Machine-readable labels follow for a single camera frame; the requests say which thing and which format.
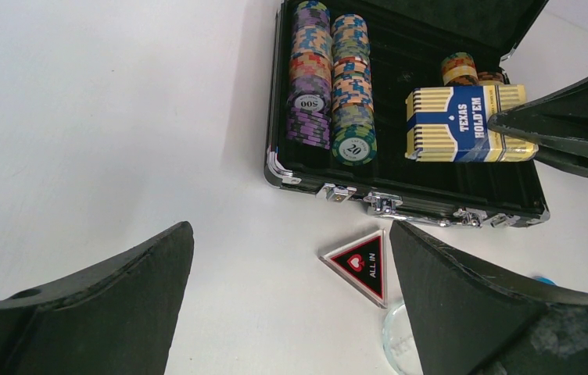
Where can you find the black aluminium poker case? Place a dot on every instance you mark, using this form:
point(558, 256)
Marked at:
point(409, 40)

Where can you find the triangular all in button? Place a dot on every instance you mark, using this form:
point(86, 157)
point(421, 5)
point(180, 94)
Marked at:
point(361, 262)

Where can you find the right chip row orange blue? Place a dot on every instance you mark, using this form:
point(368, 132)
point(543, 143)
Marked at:
point(459, 69)

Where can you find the left chip row purple end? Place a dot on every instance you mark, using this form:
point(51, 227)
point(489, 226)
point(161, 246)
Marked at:
point(310, 58)

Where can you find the right chip row yellow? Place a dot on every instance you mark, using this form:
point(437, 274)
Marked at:
point(491, 78)

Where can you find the white dealer button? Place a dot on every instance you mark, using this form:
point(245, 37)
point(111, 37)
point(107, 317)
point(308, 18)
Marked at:
point(398, 341)

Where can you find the yellow blue card deck box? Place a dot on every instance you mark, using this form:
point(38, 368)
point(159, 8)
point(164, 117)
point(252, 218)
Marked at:
point(450, 124)

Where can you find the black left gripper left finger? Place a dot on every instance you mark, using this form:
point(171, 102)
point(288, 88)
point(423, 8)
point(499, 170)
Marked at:
point(115, 317)

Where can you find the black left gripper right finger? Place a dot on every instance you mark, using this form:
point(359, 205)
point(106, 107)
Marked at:
point(470, 316)

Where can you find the blue small blind button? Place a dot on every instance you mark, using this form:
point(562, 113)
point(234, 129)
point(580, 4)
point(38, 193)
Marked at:
point(543, 280)

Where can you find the loose purple chip stack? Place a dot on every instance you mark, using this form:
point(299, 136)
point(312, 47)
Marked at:
point(308, 128)

